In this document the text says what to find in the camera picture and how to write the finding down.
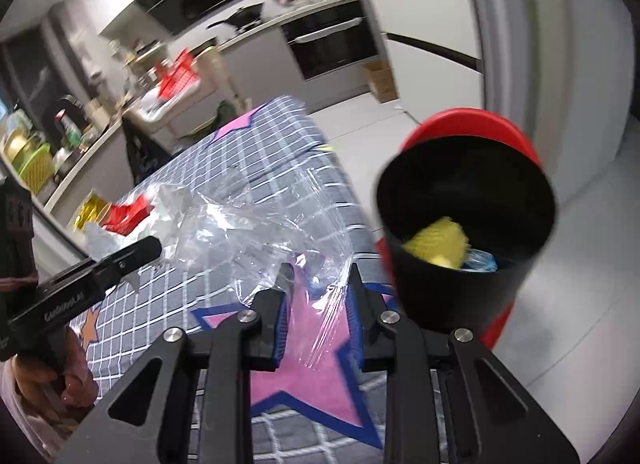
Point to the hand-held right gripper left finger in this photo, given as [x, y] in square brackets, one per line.
[282, 324]

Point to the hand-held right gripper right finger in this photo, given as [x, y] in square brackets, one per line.
[354, 314]

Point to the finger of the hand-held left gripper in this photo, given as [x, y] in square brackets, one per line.
[130, 254]

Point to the red plastic wrapper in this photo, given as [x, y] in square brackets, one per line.
[127, 216]

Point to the black trash bin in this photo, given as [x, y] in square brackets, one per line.
[450, 304]

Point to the clear plastic wrap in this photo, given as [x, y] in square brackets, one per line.
[240, 234]

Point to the yellow sponge block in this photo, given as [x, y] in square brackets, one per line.
[440, 241]

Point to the blue wrapper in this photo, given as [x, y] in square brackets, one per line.
[480, 260]

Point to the person's left hand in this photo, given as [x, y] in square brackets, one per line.
[75, 369]

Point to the gold foil bag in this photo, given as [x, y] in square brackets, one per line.
[92, 211]

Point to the black plastic bag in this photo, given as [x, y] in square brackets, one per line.
[142, 154]

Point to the green plastic basket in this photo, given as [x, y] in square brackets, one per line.
[36, 169]

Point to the spray bottle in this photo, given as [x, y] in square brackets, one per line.
[67, 129]

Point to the kitchen faucet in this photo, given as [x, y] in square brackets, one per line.
[75, 104]

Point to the white high chair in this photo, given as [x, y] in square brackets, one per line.
[190, 99]

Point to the dark green bag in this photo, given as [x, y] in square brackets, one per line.
[229, 113]

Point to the red plastic basket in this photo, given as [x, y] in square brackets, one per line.
[177, 74]

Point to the grey kitchen counter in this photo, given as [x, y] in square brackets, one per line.
[250, 64]

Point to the red stool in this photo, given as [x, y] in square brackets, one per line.
[470, 122]

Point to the cardboard box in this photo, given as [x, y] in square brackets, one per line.
[380, 82]

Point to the black wok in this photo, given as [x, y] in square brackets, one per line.
[242, 15]

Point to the black built-in oven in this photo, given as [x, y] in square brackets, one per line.
[330, 39]

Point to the grey sliding door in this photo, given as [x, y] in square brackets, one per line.
[540, 69]

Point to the white refrigerator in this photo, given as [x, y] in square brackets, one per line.
[425, 4]

